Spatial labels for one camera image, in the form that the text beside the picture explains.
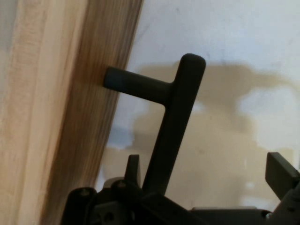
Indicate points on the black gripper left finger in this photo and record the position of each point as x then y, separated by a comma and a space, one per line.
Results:
133, 168

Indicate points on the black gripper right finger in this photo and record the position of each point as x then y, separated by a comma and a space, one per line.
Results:
281, 175

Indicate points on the light wood drawer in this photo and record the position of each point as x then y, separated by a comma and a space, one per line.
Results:
70, 117

